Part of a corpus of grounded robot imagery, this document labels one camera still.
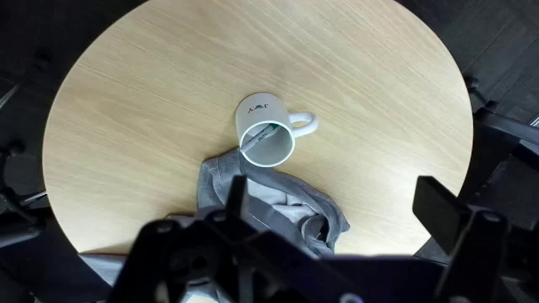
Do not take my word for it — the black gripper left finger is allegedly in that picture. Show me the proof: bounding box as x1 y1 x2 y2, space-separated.
108 173 251 303

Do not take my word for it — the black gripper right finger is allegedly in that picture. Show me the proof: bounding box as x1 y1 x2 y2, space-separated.
411 175 510 303

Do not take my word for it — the green marker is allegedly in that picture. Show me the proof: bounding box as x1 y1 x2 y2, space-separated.
241 123 279 151

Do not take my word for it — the grey crumpled cloth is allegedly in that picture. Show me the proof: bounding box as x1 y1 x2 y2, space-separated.
193 146 350 259

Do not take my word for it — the white ceramic mug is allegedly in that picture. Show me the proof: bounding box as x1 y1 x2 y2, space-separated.
234 91 320 168

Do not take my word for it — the black stand base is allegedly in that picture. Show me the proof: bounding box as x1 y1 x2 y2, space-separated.
0 140 52 249

